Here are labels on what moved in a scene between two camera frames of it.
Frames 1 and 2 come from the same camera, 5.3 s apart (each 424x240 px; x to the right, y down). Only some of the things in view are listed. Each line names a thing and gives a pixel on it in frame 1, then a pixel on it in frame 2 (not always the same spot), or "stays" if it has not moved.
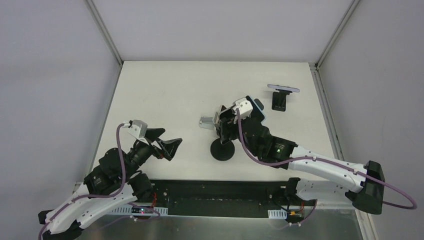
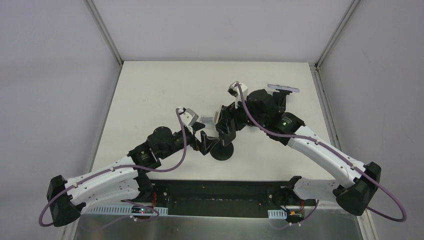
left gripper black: x=157 y=147 -> x=198 y=136
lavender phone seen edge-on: x=284 y=88 stays
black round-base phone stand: x=221 y=152 stays
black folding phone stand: x=279 y=100 stays
